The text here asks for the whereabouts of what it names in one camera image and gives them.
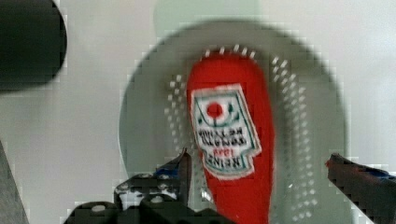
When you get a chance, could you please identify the red plush ketchup bottle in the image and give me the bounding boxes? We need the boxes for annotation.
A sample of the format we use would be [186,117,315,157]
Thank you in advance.
[187,53,275,224]

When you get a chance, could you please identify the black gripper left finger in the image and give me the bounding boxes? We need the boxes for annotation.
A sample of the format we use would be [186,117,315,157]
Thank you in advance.
[64,150,233,224]

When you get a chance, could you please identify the green oval strainer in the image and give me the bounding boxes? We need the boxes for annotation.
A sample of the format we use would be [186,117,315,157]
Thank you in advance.
[119,0,353,224]

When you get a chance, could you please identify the black frying pan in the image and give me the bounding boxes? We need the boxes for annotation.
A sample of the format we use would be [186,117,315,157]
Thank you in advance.
[0,0,67,91]

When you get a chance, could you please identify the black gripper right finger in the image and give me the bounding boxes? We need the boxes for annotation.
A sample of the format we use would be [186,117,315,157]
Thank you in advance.
[326,153,396,224]

